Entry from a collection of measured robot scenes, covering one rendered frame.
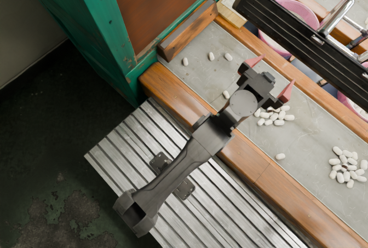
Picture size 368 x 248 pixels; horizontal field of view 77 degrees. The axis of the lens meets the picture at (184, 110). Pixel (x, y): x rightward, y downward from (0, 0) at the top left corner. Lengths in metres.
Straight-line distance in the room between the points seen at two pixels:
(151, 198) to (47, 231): 1.37
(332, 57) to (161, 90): 0.56
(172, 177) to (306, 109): 0.68
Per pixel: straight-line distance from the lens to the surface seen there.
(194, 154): 0.51
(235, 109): 0.47
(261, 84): 0.50
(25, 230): 1.89
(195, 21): 0.94
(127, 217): 0.59
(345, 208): 1.07
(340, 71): 0.72
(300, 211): 0.96
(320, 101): 1.05
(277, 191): 0.92
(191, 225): 0.96
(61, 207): 1.78
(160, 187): 0.51
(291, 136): 0.99
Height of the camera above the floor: 1.61
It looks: 75 degrees down
